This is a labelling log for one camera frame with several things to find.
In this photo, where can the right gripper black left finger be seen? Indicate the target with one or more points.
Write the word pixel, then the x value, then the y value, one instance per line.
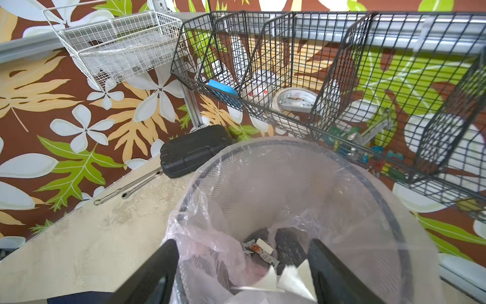
pixel 153 281

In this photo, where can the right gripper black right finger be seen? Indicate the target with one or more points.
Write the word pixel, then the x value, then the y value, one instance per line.
pixel 333 281

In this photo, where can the torn receipt piece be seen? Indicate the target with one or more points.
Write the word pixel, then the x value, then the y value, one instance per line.
pixel 295 280

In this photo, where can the blue white takeout bag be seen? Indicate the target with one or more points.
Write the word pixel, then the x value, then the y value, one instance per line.
pixel 88 297

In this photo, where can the crumpled trash in bin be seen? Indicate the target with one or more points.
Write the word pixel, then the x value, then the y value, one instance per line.
pixel 263 251

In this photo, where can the metal tongs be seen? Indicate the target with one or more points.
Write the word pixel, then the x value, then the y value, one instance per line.
pixel 131 187

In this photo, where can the black mesh trash bin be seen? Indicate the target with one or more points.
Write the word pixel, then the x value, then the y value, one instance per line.
pixel 296 212

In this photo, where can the clear plastic bin liner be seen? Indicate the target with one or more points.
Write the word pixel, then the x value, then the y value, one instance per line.
pixel 303 197

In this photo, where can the black hard case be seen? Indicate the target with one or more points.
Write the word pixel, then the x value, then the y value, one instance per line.
pixel 185 154

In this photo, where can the white tape roll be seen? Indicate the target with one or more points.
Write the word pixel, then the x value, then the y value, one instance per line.
pixel 294 99

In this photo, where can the blue sponge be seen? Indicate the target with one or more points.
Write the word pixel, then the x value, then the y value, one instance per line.
pixel 221 90

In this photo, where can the black wire wall basket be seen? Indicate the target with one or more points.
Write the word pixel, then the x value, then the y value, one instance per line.
pixel 400 93

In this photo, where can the white wire basket left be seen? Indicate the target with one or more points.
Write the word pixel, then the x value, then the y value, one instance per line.
pixel 122 47

